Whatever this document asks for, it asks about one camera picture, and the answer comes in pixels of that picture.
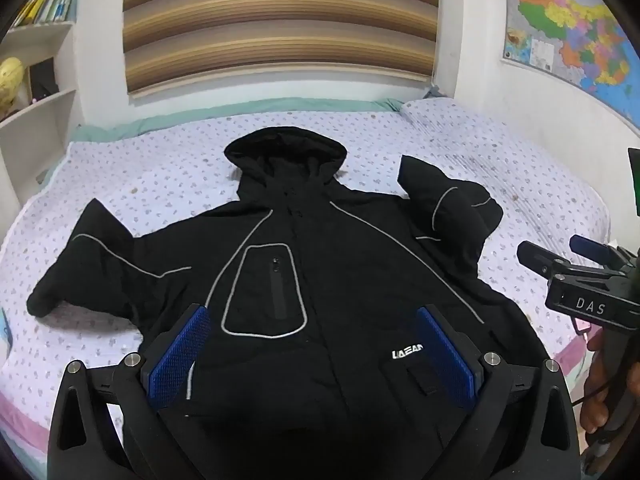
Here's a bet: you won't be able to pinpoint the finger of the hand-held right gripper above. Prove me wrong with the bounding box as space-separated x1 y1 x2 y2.
569 234 636 276
516 241 571 283

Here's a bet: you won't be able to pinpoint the black hooded jacket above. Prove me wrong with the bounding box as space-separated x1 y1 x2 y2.
27 127 551 480

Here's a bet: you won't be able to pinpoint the white bookshelf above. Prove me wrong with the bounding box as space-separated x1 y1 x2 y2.
0 0 83 206

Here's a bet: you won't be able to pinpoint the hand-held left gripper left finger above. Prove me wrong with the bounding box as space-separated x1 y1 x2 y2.
47 302 213 480

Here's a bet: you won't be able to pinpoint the pink bed sheet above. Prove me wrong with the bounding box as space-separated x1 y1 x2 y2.
0 305 593 466

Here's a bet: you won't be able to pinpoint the person's right hand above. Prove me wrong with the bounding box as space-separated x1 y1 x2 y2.
579 330 640 436

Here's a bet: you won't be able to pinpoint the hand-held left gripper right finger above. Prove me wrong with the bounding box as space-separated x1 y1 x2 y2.
415 304 583 480

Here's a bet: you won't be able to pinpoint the colourful wall map poster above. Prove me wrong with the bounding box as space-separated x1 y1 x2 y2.
502 0 640 126

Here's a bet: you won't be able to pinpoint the yellow plush toy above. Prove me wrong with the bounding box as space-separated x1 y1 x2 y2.
0 57 26 121

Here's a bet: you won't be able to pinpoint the lilac floral quilt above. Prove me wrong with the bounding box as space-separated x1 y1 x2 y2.
0 97 613 456

